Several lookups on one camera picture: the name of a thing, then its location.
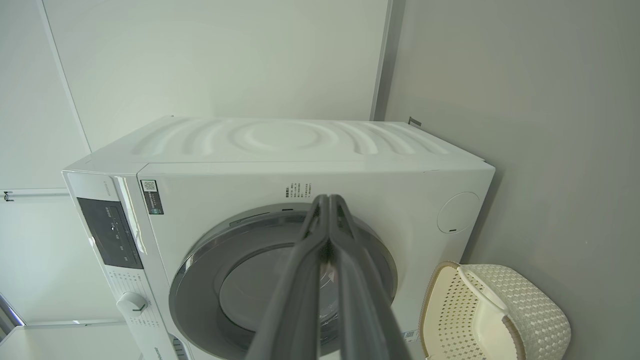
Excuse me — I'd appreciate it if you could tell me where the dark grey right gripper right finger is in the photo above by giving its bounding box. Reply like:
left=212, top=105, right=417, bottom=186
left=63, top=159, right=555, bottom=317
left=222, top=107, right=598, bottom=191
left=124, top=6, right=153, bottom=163
left=330, top=194, right=412, bottom=360

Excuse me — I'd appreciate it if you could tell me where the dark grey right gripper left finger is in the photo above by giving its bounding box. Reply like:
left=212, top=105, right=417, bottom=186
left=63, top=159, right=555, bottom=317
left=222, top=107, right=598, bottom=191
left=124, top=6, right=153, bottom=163
left=245, top=195, right=331, bottom=360

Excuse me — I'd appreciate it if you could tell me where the white front-load washing machine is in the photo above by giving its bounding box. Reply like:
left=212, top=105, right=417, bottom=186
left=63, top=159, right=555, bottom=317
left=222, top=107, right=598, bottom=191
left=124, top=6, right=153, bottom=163
left=61, top=116, right=496, bottom=360

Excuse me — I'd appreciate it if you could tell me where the white washing machine dial knob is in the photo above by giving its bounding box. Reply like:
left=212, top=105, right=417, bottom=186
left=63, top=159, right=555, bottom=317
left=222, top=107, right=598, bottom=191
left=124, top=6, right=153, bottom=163
left=116, top=292, right=148, bottom=316

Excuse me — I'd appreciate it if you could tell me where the cream perforated laundry basket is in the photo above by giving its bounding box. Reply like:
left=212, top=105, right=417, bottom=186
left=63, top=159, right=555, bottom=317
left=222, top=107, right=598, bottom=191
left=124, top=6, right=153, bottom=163
left=419, top=261, right=572, bottom=360

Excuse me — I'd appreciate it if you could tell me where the round white filter cover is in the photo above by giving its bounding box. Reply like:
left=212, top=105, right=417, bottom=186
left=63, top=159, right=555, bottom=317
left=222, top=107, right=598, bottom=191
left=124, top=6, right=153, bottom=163
left=437, top=192, right=481, bottom=234

